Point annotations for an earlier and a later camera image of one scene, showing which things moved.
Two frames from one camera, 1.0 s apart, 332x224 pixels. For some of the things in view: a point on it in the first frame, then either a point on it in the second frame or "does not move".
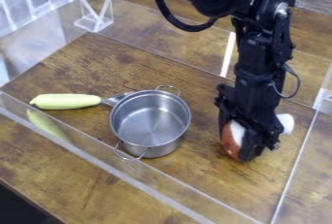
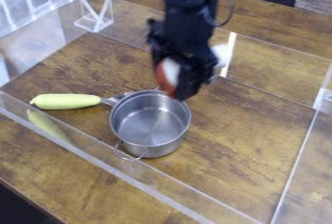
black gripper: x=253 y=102 -> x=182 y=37
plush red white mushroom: x=233 y=131 -> x=167 y=69
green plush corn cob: x=55 y=101 does not move
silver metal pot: x=148 y=120 does not move
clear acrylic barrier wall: x=198 y=202 does not move
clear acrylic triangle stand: x=92 y=21 does not move
